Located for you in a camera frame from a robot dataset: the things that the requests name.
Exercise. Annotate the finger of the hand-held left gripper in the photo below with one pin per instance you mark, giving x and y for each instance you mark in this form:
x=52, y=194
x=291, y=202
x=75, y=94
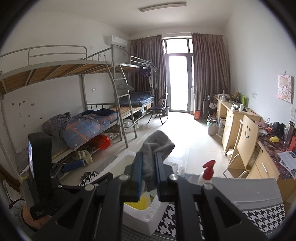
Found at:
x=71, y=165

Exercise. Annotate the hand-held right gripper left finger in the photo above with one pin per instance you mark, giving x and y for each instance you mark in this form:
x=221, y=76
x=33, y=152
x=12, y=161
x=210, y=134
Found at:
x=138, y=176

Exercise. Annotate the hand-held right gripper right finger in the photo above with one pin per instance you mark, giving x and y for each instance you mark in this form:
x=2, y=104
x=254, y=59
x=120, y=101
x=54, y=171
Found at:
x=158, y=176

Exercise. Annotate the yellow foam net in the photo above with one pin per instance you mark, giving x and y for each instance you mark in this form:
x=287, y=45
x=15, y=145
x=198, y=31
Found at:
x=136, y=204

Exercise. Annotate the grey sock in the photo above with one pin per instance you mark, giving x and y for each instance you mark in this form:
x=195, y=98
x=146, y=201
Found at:
x=157, y=143

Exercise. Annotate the white foam box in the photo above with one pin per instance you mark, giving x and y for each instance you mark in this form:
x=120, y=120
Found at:
x=143, y=220

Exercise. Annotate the person's left hand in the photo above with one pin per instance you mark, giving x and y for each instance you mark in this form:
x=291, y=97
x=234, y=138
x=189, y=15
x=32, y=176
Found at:
x=27, y=216

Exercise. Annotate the beige cloth bundle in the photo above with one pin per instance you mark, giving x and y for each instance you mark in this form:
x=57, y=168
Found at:
x=83, y=157

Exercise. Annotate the red plastic bag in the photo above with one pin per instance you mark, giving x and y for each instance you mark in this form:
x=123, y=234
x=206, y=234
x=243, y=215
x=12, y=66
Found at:
x=101, y=141

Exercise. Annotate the blue rolled quilt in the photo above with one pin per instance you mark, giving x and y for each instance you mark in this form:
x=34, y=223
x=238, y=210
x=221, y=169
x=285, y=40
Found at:
x=81, y=127

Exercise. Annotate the white pump lotion bottle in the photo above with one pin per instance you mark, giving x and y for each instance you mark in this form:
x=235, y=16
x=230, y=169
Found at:
x=205, y=176

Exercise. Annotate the black folding chair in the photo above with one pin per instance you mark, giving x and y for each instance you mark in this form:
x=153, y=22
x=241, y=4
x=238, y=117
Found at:
x=159, y=109

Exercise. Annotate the red carton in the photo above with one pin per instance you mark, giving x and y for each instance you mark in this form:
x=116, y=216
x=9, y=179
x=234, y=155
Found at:
x=196, y=115

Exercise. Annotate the grey waste bin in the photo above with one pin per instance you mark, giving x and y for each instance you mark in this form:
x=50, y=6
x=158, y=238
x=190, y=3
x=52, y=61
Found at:
x=212, y=128

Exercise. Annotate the blue folded mattress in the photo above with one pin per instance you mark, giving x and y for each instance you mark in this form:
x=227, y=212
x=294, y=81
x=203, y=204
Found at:
x=136, y=99

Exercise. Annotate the metal bunk bed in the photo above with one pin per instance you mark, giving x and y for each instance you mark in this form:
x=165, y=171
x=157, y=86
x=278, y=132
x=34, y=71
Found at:
x=57, y=69

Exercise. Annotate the glass balcony door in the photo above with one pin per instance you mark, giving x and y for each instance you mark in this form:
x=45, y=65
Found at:
x=178, y=81

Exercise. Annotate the wooden smiley chair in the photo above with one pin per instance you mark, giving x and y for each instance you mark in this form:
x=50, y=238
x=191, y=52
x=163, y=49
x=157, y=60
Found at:
x=247, y=134

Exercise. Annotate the hanging dark clothes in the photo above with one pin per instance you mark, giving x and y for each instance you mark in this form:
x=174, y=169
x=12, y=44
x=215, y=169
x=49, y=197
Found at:
x=148, y=74

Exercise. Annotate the wooden desk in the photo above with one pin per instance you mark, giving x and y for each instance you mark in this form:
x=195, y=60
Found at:
x=266, y=166

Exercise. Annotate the houndstooth tablecloth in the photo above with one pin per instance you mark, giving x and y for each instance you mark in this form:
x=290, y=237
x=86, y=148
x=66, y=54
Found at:
x=261, y=213

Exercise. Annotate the brown curtain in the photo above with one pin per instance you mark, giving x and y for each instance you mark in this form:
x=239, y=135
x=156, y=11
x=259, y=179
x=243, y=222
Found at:
x=150, y=55
x=210, y=69

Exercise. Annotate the yellow desk object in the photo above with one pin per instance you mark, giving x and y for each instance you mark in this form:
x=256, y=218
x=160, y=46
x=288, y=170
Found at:
x=275, y=139

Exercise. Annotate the printed papers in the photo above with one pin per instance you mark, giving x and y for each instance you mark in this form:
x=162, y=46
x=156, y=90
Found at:
x=288, y=161

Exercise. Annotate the white air conditioner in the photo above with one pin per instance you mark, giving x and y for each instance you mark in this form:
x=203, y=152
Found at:
x=116, y=41

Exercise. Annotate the cluster of toiletry bottles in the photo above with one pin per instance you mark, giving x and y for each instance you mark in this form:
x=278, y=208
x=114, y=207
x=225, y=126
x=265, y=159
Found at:
x=291, y=136

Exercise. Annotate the ceiling tube light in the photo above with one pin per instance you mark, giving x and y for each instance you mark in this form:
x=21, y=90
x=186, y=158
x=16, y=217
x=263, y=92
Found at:
x=162, y=7

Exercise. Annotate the cartoon wall picture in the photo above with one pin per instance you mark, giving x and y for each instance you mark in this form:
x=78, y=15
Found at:
x=285, y=88

